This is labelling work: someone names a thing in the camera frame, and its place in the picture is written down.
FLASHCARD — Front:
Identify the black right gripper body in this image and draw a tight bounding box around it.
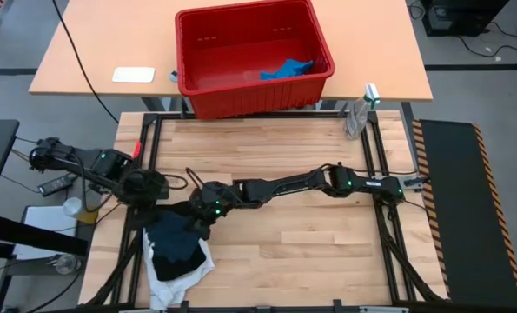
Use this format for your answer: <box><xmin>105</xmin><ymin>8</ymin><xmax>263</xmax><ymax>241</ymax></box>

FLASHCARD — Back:
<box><xmin>187</xmin><ymin>181</ymin><xmax>238</xmax><ymax>223</ymax></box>

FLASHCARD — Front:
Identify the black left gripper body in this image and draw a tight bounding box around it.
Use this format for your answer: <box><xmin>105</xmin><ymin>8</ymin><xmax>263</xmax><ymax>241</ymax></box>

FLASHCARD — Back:
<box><xmin>121</xmin><ymin>168</ymin><xmax>171</xmax><ymax>208</ymax></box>

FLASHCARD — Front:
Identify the navy garment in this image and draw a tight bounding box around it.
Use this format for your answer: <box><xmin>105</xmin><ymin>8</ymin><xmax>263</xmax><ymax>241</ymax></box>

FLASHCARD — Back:
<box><xmin>146</xmin><ymin>210</ymin><xmax>202</xmax><ymax>263</ymax></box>

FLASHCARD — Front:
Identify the black garment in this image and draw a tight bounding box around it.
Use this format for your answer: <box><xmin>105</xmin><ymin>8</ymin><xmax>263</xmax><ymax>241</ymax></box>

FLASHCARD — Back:
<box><xmin>152</xmin><ymin>236</ymin><xmax>209</xmax><ymax>283</ymax></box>

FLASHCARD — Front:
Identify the white shirt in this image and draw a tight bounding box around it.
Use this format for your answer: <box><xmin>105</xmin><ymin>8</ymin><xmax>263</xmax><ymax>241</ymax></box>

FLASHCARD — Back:
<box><xmin>141</xmin><ymin>228</ymin><xmax>216</xmax><ymax>311</ymax></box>

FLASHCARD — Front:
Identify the bright blue garment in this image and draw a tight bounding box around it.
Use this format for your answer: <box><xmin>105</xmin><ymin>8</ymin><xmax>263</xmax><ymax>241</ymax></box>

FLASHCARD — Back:
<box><xmin>259</xmin><ymin>57</ymin><xmax>315</xmax><ymax>82</ymax></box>

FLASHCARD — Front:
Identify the red plastic laundry bin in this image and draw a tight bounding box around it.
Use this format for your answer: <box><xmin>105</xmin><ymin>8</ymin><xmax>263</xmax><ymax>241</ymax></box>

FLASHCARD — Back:
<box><xmin>174</xmin><ymin>0</ymin><xmax>337</xmax><ymax>122</ymax></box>

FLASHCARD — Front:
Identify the bottle with yellow liquid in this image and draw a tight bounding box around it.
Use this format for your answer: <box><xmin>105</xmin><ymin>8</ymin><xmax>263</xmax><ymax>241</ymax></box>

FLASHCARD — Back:
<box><xmin>62</xmin><ymin>196</ymin><xmax>100</xmax><ymax>225</ymax></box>

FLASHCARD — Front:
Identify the black power adapter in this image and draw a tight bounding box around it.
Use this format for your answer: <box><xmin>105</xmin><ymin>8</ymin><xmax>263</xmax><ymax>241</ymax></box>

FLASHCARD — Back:
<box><xmin>36</xmin><ymin>172</ymin><xmax>79</xmax><ymax>197</ymax></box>

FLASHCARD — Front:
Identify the clear glass jar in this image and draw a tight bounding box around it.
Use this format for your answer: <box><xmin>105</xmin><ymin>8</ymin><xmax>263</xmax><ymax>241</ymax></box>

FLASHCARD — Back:
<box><xmin>52</xmin><ymin>253</ymin><xmax>83</xmax><ymax>276</ymax></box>

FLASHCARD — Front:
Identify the white board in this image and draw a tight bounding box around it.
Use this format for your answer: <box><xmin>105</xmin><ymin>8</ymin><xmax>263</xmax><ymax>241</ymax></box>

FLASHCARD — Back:
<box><xmin>12</xmin><ymin>205</ymin><xmax>79</xmax><ymax>261</ymax></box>

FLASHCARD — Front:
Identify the silver rectangular tray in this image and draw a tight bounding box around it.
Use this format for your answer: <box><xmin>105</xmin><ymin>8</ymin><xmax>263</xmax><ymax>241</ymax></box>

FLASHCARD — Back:
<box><xmin>111</xmin><ymin>66</ymin><xmax>156</xmax><ymax>84</ymax></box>

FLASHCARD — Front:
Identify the black metal beam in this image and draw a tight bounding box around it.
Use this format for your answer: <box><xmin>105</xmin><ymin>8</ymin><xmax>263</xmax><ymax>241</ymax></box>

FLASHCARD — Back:
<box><xmin>0</xmin><ymin>211</ymin><xmax>90</xmax><ymax>258</ymax></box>

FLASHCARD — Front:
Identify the tan wooden desk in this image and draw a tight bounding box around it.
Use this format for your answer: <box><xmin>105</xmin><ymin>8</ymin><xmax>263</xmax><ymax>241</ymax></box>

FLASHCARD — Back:
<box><xmin>27</xmin><ymin>0</ymin><xmax>434</xmax><ymax>103</ymax></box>

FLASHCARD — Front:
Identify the clear spray bottle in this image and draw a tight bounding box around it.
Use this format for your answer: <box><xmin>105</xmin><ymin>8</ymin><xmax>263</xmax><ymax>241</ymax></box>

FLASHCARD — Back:
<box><xmin>344</xmin><ymin>83</ymin><xmax>381</xmax><ymax>141</ymax></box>

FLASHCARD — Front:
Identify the black striped floor mat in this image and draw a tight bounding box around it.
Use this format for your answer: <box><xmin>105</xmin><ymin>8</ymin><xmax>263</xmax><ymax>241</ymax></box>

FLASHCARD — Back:
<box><xmin>409</xmin><ymin>117</ymin><xmax>517</xmax><ymax>309</ymax></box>

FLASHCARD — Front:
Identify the black computer case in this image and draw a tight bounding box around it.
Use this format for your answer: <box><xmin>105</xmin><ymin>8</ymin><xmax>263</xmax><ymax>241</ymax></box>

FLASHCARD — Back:
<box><xmin>419</xmin><ymin>0</ymin><xmax>511</xmax><ymax>38</ymax></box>

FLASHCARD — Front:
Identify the long black cable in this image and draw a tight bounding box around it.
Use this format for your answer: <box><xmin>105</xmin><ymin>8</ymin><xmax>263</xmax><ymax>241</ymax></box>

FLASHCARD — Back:
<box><xmin>50</xmin><ymin>0</ymin><xmax>121</xmax><ymax>126</ymax></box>

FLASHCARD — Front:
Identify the black floor cable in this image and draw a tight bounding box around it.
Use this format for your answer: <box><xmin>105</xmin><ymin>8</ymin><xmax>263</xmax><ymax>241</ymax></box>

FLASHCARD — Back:
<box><xmin>455</xmin><ymin>20</ymin><xmax>517</xmax><ymax>58</ymax></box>

